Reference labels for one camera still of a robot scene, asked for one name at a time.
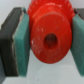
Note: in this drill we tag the gripper right finger with green pad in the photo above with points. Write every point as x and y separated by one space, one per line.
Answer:
77 47

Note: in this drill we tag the red gear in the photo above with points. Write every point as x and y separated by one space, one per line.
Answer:
50 29

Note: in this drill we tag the gripper left finger with green pad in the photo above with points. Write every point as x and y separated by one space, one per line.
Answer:
14 42

